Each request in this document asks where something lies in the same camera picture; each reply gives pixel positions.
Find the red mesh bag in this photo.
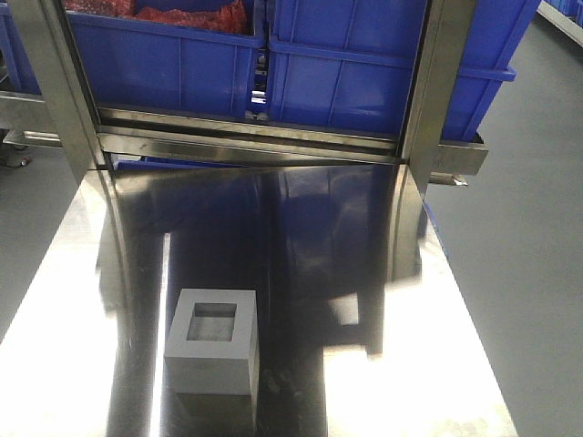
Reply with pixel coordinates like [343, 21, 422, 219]
[62, 1, 248, 35]

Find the blue bin with red bags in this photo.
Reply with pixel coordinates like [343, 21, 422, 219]
[67, 1, 265, 118]

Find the stainless steel shelf frame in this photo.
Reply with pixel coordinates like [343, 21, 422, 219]
[1, 1, 486, 191]

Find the blue plastic bin right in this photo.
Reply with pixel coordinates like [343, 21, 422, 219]
[266, 1, 537, 141]

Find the gray hollow cube base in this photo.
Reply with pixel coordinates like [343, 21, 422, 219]
[165, 289, 260, 396]

